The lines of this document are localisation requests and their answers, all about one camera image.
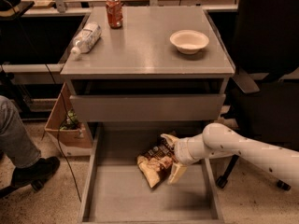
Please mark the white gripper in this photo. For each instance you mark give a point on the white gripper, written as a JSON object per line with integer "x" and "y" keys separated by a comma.
{"x": 181, "y": 152}

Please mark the brown chip bag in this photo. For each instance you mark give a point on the brown chip bag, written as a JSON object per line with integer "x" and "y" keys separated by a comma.
{"x": 156, "y": 163}

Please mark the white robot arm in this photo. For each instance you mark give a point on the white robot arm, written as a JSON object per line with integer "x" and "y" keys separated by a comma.
{"x": 217, "y": 140}

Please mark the closed top drawer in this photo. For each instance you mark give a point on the closed top drawer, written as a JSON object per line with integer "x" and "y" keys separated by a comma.
{"x": 170, "y": 107}

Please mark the open middle drawer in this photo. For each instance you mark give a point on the open middle drawer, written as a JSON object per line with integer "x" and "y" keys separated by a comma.
{"x": 116, "y": 192}

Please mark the grey drawer cabinet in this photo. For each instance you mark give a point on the grey drawer cabinet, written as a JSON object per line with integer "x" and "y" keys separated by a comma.
{"x": 139, "y": 59}

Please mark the black office chair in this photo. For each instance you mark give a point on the black office chair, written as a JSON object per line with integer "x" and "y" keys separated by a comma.
{"x": 262, "y": 38}

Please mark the cardboard box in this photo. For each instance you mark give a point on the cardboard box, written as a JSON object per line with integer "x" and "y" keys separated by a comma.
{"x": 70, "y": 142}

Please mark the green item in box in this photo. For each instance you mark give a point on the green item in box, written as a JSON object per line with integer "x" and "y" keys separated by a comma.
{"x": 70, "y": 122}

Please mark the white paper bowl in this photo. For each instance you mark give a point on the white paper bowl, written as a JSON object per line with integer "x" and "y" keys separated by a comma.
{"x": 189, "y": 41}

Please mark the black shoe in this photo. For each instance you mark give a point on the black shoe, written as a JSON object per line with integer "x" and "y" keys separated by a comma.
{"x": 43, "y": 169}

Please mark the clear plastic water bottle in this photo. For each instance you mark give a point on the clear plastic water bottle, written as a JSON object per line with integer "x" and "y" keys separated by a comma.
{"x": 84, "y": 41}

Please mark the person leg in jeans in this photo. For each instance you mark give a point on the person leg in jeans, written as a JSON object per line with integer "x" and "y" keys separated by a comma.
{"x": 15, "y": 141}

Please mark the orange soda can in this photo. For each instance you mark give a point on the orange soda can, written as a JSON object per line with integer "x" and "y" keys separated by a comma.
{"x": 114, "y": 13}

